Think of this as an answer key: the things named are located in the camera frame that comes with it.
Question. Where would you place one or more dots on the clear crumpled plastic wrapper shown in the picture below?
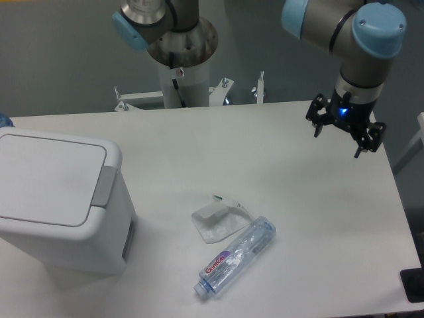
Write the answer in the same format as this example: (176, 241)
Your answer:
(220, 219)

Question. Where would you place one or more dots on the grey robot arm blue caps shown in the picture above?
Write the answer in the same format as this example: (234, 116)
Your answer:
(366, 35)

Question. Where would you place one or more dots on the white furniture at right edge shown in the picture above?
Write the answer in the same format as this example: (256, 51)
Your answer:
(412, 148)

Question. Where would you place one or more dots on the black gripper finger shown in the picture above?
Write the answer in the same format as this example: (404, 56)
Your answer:
(370, 138)
(318, 113)

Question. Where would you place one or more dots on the black device at table edge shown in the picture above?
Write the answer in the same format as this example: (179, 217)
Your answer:
(412, 280)

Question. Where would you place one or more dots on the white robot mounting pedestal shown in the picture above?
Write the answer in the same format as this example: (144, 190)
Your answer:
(192, 50)

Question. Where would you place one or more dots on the clear empty plastic water bottle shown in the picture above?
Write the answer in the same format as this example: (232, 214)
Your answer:
(231, 261)

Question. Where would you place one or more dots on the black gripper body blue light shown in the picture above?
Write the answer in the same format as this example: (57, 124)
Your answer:
(347, 115)

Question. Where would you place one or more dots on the white push-lid trash can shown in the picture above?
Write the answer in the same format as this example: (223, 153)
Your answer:
(64, 200)

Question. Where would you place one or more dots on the blue object at left edge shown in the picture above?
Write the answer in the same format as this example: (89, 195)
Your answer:
(5, 121)

